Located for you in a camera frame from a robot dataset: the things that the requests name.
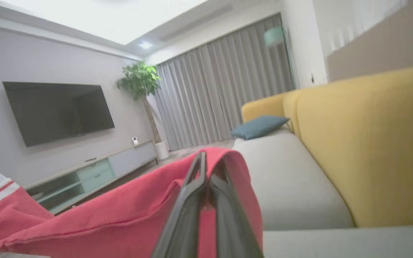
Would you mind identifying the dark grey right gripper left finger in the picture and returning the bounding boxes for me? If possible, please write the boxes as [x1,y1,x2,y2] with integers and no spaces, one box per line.
[151,151,207,258]

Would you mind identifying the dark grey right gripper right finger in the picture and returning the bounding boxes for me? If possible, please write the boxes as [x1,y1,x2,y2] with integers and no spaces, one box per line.
[210,163,264,258]

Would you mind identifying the red white basketball shorts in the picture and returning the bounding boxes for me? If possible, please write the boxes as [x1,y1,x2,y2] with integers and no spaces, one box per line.
[0,147,264,258]

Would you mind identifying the white plant pot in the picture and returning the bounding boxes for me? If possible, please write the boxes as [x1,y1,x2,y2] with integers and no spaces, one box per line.
[154,140,170,161]

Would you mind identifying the low mint white TV cabinet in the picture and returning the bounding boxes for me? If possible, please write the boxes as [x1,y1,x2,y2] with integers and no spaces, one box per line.
[24,140,157,215]

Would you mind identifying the blue throw pillow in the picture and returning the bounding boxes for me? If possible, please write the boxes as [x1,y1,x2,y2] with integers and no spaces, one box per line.
[231,115,290,140]

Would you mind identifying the grey pleated curtain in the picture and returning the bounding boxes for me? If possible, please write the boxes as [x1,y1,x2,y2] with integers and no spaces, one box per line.
[155,14,296,151]

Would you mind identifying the green potted tree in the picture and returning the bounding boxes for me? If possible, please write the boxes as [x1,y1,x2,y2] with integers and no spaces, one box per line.
[116,61,162,144]

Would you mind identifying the yellow sofa backrest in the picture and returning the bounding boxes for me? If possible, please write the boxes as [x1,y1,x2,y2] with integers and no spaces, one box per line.
[241,64,413,228]

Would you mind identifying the teal shade floor lamp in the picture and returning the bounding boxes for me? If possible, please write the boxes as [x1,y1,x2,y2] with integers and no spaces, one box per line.
[263,26,296,90]

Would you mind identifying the black wall-mounted television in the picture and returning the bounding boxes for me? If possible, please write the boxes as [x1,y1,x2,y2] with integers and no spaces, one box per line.
[2,81,115,148]

